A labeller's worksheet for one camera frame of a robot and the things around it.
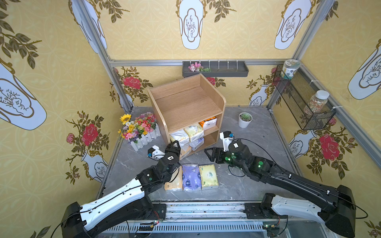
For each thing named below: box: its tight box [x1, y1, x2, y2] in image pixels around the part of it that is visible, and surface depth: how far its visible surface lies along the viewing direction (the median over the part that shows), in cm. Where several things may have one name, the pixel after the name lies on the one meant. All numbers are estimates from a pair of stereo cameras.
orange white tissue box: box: [198, 116, 218, 130], surface depth 85 cm
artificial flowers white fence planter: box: [117, 112, 162, 152], surface depth 91 cm
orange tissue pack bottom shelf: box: [179, 145, 193, 161], surface depth 92 cm
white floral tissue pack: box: [169, 128, 191, 149], surface depth 78 cm
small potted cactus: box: [238, 112, 254, 129], surface depth 105 cm
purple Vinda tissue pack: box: [182, 163, 202, 193], surface depth 83 cm
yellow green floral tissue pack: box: [198, 163, 219, 190], surface depth 82 cm
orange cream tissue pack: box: [164, 165, 184, 191], surface depth 80 cm
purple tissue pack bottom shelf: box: [188, 136, 205, 152], surface depth 93 cm
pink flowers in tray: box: [188, 61, 211, 72], surface depth 89 cm
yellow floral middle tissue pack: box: [183, 122, 205, 142], surface depth 81 cm
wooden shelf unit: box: [147, 73, 227, 148], surface depth 81 cm
